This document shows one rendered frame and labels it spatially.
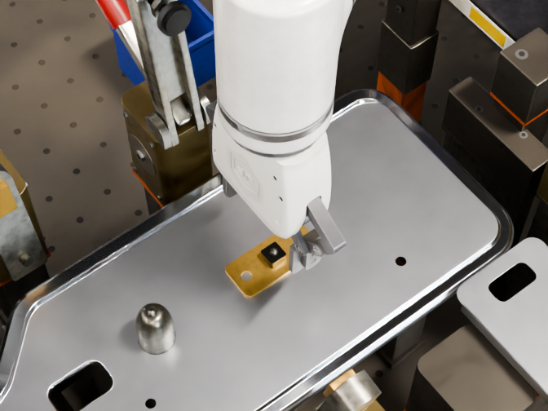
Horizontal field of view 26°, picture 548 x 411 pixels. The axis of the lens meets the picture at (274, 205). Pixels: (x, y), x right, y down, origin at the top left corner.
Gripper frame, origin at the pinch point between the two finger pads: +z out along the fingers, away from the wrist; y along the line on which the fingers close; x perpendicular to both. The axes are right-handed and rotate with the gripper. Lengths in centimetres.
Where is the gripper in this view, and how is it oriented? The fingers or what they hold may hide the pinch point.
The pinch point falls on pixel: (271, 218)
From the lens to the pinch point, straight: 100.0
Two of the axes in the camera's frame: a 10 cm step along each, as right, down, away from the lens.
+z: -0.1, 5.2, 8.6
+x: 8.0, -5.1, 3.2
